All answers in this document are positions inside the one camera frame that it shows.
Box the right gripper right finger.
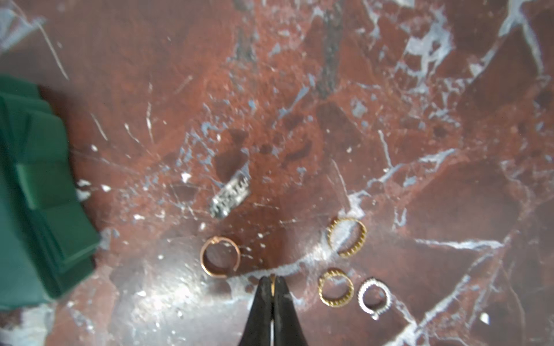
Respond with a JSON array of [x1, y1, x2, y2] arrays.
[[274, 276, 308, 346]]

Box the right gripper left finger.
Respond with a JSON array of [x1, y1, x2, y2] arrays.
[[238, 277, 273, 346]]

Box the thin gold ring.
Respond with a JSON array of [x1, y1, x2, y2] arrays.
[[326, 217, 368, 259], [317, 268, 356, 309]]

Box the crystal studded silver ring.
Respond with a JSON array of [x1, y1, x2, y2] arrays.
[[356, 277, 393, 321]]

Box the rose gold ring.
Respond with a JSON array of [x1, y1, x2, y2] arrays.
[[198, 235, 242, 279]]

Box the green jewelry box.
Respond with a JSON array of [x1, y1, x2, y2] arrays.
[[1, 75, 100, 311]]

